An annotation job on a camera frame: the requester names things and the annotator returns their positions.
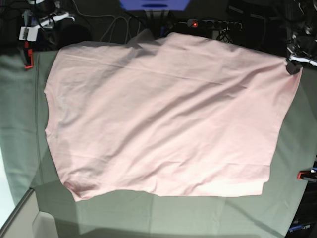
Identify red clamp left edge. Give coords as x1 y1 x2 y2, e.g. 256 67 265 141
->
21 41 33 69

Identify black power strip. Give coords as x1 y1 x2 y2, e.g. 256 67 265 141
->
187 19 243 31

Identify pink t-shirt black print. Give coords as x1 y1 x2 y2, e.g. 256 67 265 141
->
44 31 301 201

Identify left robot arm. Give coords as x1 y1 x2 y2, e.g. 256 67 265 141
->
286 0 317 75

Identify red clamp right edge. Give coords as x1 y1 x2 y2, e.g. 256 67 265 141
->
297 168 317 183

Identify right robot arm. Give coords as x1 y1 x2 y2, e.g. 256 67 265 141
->
26 0 57 15

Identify white bin corner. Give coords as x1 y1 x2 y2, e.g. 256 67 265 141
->
32 211 58 238

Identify red clamp edge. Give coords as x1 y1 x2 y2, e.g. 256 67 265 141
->
21 41 33 69
297 168 317 183

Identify blue box top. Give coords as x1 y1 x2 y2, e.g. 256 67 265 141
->
119 0 190 11

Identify white cable on floor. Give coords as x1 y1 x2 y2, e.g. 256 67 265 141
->
71 0 139 42

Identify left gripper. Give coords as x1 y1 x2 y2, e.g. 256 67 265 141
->
286 54 317 74

